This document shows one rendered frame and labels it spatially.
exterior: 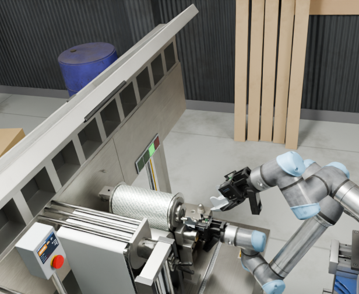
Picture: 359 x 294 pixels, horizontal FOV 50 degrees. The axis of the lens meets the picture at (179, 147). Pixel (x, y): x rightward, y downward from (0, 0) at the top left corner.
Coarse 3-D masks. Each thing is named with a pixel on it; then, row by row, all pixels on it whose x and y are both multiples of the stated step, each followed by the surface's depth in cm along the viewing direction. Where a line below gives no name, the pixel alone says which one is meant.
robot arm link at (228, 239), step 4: (228, 228) 151; (232, 228) 150; (236, 228) 150; (224, 232) 150; (228, 232) 149; (232, 232) 149; (224, 236) 150; (228, 236) 149; (232, 236) 148; (224, 240) 150; (228, 240) 149; (232, 240) 149; (228, 244) 151; (232, 244) 150
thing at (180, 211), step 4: (180, 204) 145; (184, 204) 147; (176, 208) 144; (180, 208) 144; (184, 208) 148; (176, 212) 143; (180, 212) 144; (184, 212) 148; (176, 216) 143; (180, 216) 145; (184, 216) 149; (176, 220) 144; (180, 220) 145
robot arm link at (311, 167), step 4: (304, 160) 149; (308, 160) 148; (312, 160) 149; (308, 164) 145; (312, 164) 145; (316, 164) 146; (308, 168) 144; (312, 168) 144; (316, 168) 144; (320, 168) 144; (304, 172) 144; (308, 172) 143; (312, 172) 142; (304, 176) 144; (308, 176) 142; (344, 208) 163; (344, 212) 170; (348, 212) 168; (352, 216) 168
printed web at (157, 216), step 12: (120, 192) 151; (132, 192) 149; (144, 192) 149; (156, 192) 148; (120, 204) 149; (132, 204) 147; (144, 204) 145; (156, 204) 144; (168, 204) 142; (132, 216) 149; (144, 216) 146; (156, 216) 144; (156, 228) 148; (168, 228) 145; (132, 276) 122
